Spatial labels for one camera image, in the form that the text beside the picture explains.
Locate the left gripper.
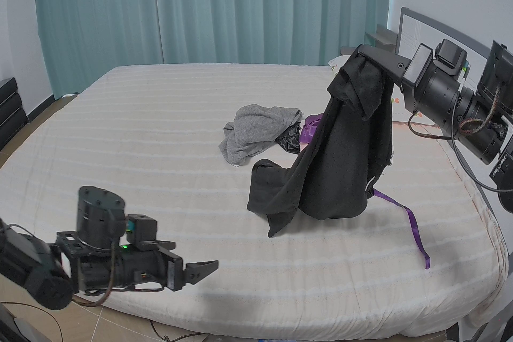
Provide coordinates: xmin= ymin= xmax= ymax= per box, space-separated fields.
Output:
xmin=114 ymin=250 xmax=219 ymax=292

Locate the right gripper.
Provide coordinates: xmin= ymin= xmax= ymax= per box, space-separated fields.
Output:
xmin=356 ymin=44 xmax=477 ymax=133

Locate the black T-shirt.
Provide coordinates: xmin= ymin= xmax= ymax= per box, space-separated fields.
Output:
xmin=246 ymin=52 xmax=395 ymax=239

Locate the bed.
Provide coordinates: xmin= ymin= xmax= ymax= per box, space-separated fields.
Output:
xmin=0 ymin=7 xmax=513 ymax=341

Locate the grey bedside table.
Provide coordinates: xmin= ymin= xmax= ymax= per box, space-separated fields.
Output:
xmin=341 ymin=25 xmax=399 ymax=56

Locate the white printed pillow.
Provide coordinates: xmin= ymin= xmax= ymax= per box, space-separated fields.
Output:
xmin=328 ymin=55 xmax=425 ymax=121

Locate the purple garment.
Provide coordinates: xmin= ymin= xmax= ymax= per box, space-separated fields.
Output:
xmin=298 ymin=113 xmax=431 ymax=270

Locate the black glossy garment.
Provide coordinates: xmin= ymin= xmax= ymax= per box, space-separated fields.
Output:
xmin=276 ymin=122 xmax=301 ymax=153

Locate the grey garment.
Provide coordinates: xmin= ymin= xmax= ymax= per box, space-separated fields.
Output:
xmin=218 ymin=104 xmax=304 ymax=169

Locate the black chest of drawers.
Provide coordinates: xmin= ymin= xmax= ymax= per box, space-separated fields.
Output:
xmin=0 ymin=77 xmax=29 ymax=150

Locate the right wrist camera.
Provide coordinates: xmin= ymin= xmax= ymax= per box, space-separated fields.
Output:
xmin=434 ymin=38 xmax=469 ymax=78

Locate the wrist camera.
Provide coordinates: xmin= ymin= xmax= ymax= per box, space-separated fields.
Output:
xmin=125 ymin=214 xmax=177 ymax=253
xmin=434 ymin=38 xmax=469 ymax=78

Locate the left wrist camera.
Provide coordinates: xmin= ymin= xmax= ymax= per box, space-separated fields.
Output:
xmin=125 ymin=214 xmax=177 ymax=253

